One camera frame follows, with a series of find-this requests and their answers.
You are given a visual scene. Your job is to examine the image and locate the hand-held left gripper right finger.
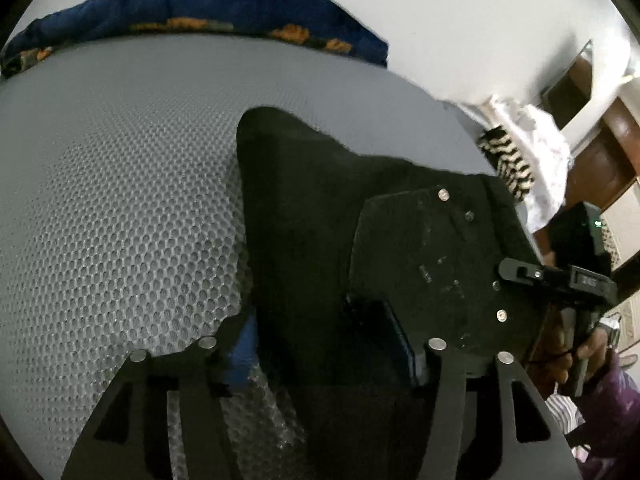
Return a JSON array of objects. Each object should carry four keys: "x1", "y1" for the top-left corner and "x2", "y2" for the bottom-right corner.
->
[{"x1": 345, "y1": 296, "x2": 583, "y2": 480}]

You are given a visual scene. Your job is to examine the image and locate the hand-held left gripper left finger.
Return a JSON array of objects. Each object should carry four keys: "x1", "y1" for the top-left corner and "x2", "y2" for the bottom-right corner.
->
[{"x1": 60, "y1": 307, "x2": 258, "y2": 480}]

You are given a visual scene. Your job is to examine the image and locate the black pants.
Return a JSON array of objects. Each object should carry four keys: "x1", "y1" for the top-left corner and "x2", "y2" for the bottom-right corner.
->
[{"x1": 235, "y1": 105, "x2": 546, "y2": 480}]

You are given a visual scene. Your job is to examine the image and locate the person's right forearm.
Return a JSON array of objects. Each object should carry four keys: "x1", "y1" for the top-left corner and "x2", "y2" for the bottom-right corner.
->
[{"x1": 575, "y1": 352, "x2": 640, "y2": 480}]

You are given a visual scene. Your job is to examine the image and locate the person's right hand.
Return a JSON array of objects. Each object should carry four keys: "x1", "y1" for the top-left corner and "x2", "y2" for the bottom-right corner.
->
[{"x1": 542, "y1": 305, "x2": 623, "y2": 396}]

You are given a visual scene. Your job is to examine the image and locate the black and white striped cloth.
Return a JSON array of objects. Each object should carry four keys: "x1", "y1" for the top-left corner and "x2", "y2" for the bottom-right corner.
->
[{"x1": 477, "y1": 127, "x2": 533, "y2": 203}]

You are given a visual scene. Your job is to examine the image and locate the white crumpled cloth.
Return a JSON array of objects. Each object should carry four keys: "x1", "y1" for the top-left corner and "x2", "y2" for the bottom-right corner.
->
[{"x1": 480, "y1": 95, "x2": 573, "y2": 233}]

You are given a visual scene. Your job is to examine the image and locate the brown wooden cabinet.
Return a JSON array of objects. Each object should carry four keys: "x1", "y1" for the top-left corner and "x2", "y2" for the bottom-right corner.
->
[{"x1": 540, "y1": 55, "x2": 640, "y2": 211}]

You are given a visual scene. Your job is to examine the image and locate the grey mesh mat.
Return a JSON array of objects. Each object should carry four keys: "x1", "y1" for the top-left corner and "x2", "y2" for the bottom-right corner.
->
[{"x1": 0, "y1": 35, "x2": 501, "y2": 480}]

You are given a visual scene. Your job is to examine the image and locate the blue orange patterned cloth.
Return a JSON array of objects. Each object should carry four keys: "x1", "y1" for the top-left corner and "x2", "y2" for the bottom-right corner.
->
[{"x1": 0, "y1": 0, "x2": 390, "y2": 78}]

